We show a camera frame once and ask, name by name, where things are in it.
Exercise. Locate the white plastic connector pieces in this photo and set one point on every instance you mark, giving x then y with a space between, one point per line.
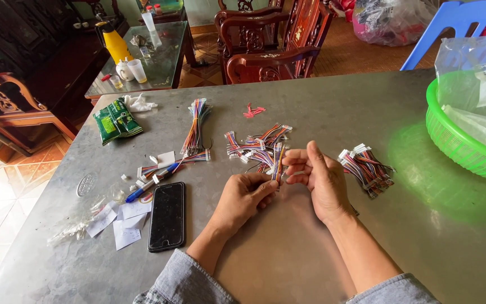
141 177

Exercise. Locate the clear plastic wrapper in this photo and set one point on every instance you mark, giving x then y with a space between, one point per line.
80 219

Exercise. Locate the blue and white pen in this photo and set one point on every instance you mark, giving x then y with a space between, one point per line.
150 185

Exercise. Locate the clear plastic bag with label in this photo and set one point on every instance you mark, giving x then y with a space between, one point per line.
479 84

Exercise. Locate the white plastic bottle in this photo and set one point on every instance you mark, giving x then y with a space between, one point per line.
149 21

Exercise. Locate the red lighter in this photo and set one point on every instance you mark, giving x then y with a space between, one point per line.
106 77

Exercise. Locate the black smartphone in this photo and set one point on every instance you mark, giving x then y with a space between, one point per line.
167 216

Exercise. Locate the crumpled white tissue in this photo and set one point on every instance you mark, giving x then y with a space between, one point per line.
139 103

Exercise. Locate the carved wooden armchair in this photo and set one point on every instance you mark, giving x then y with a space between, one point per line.
268 42

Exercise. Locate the white ceramic teapot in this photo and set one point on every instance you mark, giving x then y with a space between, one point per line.
124 69

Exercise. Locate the small glass of tea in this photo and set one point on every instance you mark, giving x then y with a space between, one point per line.
116 82

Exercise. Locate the translucent plastic cup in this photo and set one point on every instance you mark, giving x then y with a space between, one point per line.
137 70

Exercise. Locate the person's left hand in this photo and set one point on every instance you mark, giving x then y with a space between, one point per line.
238 202

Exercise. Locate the white paper slips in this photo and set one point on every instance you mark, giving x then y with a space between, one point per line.
120 221

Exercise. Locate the large clear bag of goods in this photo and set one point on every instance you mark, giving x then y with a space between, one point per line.
388 21

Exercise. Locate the green plastic basket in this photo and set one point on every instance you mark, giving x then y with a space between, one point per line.
458 143

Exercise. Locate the person's right hand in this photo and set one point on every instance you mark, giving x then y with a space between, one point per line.
325 185

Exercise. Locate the yellow thermos flask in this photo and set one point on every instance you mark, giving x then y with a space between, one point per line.
115 42

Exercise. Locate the green foil packet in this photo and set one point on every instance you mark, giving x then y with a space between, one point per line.
116 121

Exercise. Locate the blue plastic chair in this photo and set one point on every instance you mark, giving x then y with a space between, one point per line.
458 25

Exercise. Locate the glass top coffee table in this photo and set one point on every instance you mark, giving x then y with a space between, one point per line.
154 59

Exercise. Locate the carved wooden bench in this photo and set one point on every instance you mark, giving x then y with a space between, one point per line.
19 84

